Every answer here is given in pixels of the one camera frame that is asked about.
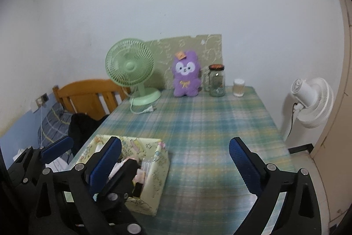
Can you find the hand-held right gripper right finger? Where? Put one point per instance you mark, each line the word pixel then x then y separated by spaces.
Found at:
pixel 244 166

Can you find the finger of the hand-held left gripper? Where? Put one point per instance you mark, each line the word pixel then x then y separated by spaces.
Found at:
pixel 125 177
pixel 57 148

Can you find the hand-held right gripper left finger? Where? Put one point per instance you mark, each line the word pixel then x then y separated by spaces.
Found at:
pixel 106 166

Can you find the white cloth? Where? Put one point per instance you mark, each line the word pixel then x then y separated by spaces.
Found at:
pixel 122 165

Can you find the pink tissue packet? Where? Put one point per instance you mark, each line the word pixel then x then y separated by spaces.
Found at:
pixel 139 175

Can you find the clear plastic pack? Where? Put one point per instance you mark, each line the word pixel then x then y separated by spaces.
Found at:
pixel 147 164

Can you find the yellow printed storage box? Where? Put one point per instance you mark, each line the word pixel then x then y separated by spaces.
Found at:
pixel 154 177

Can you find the white garment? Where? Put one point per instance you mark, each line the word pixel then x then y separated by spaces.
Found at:
pixel 56 164

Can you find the plaid pillow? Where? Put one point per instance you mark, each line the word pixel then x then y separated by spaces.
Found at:
pixel 52 125

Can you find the black clothing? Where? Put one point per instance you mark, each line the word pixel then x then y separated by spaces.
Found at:
pixel 82 127

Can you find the wooden bed headboard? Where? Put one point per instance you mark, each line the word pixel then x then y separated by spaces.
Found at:
pixel 85 97

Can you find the black floor stand base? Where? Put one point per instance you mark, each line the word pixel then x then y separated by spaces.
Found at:
pixel 301 148

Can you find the cotton swab container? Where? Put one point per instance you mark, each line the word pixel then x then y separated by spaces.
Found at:
pixel 238 87

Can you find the glass jar mug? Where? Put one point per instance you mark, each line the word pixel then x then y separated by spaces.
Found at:
pixel 217 80

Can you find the white standing fan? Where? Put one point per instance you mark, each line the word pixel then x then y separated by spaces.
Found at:
pixel 313 100

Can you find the green desk fan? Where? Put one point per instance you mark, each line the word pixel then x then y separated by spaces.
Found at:
pixel 129 64

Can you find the purple plush toy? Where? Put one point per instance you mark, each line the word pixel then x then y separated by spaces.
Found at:
pixel 187 75

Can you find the green printed board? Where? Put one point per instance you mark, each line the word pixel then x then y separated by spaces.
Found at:
pixel 209 50

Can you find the tan door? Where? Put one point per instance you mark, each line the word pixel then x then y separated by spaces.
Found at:
pixel 341 86

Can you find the wall socket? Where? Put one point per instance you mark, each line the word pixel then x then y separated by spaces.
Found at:
pixel 41 99

